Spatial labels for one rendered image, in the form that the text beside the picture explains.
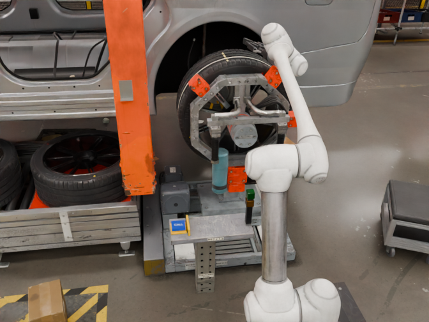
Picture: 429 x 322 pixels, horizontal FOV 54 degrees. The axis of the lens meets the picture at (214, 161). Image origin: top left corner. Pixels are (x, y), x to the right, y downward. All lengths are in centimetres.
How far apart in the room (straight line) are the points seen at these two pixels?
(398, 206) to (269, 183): 134
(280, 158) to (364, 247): 147
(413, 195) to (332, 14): 123
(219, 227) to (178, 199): 44
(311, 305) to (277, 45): 108
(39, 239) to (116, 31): 134
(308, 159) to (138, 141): 91
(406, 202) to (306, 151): 131
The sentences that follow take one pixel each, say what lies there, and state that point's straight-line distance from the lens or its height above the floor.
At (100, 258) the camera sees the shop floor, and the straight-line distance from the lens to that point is 277.
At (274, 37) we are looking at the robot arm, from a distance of 188.
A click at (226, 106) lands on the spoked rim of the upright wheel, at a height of 92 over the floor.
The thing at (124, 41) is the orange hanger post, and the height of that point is 136.
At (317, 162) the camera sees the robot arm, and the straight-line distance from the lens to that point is 165.
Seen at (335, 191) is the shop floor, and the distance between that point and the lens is 340.
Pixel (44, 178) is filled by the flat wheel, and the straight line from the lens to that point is 266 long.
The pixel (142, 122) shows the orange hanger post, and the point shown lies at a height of 96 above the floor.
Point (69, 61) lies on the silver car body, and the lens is 339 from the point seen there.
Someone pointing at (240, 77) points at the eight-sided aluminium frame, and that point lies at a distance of 223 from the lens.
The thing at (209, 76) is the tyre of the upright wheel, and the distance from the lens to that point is 228.
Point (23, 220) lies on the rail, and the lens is 262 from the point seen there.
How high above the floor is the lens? 191
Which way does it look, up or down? 32 degrees down
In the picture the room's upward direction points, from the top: 1 degrees clockwise
